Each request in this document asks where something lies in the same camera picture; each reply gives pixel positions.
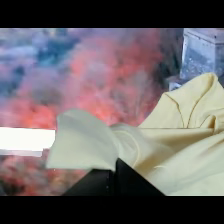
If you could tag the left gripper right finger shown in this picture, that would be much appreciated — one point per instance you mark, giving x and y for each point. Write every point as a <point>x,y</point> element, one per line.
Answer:
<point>133,183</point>

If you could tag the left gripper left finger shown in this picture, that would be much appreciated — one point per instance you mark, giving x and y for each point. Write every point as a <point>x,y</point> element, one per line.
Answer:
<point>96,185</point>

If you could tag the pale yellow shirt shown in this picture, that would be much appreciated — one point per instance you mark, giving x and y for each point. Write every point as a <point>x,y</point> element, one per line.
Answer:
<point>186,150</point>

